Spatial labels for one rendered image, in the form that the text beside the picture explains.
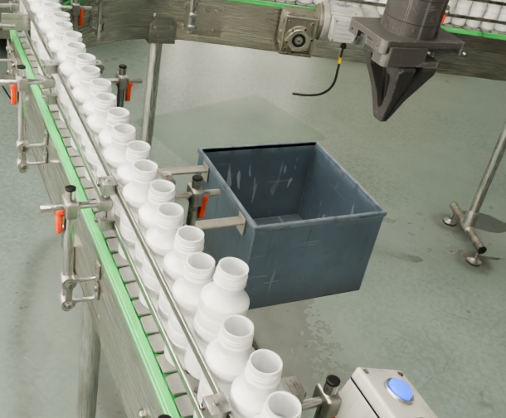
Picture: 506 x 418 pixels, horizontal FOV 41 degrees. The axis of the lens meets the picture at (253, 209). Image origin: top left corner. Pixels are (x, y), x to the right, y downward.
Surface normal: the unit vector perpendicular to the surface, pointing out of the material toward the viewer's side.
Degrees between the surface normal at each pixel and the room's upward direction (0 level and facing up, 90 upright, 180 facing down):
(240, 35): 90
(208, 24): 90
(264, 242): 90
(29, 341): 0
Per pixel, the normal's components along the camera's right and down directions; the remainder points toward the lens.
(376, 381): 0.47, -0.81
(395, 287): 0.18, -0.83
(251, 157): 0.41, 0.56
